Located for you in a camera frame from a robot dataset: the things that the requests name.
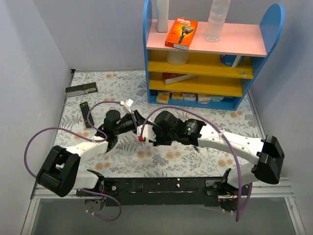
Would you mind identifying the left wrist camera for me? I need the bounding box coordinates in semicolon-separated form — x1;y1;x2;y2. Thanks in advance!
123;99;134;114

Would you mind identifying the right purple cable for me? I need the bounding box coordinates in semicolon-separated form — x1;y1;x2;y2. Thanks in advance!
140;105;253;222

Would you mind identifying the floral table cloth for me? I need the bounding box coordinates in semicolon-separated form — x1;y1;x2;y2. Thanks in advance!
54;70;262;177

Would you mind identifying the black rectangular box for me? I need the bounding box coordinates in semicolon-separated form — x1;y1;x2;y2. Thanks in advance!
65;82;98;97

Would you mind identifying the blue white cup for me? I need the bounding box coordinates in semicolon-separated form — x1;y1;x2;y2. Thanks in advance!
220;54;245;68

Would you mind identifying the white tall bottle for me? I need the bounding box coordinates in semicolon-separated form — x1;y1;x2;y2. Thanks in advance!
157;0;169;33

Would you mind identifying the black remote control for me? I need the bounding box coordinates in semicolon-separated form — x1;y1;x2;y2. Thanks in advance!
80;102;94;128

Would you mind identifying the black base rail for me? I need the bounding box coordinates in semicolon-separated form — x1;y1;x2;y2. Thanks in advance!
75;177;242;208

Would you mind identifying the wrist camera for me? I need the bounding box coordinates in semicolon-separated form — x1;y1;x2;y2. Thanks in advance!
123;99;134;114
136;124;156;142

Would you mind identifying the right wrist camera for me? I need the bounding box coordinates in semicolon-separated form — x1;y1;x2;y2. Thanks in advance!
136;124;156;142

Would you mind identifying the blue yellow pink shelf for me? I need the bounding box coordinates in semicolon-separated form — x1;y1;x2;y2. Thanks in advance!
143;0;285;111

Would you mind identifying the orange razor box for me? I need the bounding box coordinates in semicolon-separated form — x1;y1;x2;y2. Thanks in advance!
165;17;198;50

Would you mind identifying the red white book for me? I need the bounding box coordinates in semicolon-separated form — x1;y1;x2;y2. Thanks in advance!
162;72;198;85

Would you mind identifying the green soap pack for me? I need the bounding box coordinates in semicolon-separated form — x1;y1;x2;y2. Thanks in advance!
211;95;224;102

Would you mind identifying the clear plastic water bottle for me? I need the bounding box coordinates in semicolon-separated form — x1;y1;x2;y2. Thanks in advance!
204;0;231;42

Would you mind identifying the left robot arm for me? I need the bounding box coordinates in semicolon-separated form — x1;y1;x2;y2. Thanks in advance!
36;110;145;197

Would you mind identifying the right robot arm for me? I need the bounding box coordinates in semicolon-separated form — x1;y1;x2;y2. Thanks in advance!
153;111;285;195

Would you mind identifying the white cylinder roll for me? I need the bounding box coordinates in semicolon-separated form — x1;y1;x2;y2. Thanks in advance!
166;51;189;66

